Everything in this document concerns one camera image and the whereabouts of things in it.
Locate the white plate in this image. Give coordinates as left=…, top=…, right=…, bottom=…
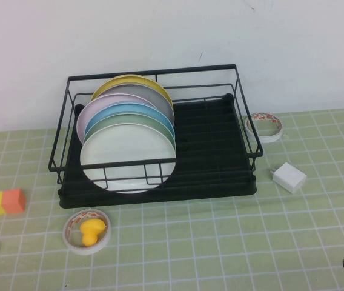
left=79, top=122, right=178, bottom=194

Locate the green plate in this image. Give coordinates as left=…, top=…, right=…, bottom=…
left=84, top=114, right=177, bottom=152

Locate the grey plate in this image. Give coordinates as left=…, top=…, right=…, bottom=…
left=105, top=84, right=175, bottom=125

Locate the blue plate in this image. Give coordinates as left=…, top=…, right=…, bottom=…
left=84, top=102, right=176, bottom=137

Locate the yellow plate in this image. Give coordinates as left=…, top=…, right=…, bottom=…
left=90, top=73, right=174, bottom=112

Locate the pink plate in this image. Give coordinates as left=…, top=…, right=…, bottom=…
left=76, top=93, right=157, bottom=145

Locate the white tape roll red print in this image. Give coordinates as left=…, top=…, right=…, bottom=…
left=243, top=111, right=285, bottom=144

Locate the yellow plastic toy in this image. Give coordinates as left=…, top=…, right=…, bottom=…
left=79, top=219, right=107, bottom=246

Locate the green checkered tablecloth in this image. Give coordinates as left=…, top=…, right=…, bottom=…
left=0, top=108, right=344, bottom=291

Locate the wide translucent tape roll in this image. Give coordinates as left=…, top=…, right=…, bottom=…
left=62, top=207, right=112, bottom=255

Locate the orange wooden block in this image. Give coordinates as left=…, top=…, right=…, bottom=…
left=2, top=187, right=27, bottom=215

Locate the black wire dish rack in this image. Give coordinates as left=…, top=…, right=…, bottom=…
left=48, top=63, right=265, bottom=209

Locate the white USB wall charger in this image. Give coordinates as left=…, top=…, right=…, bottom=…
left=268, top=162, right=308, bottom=195

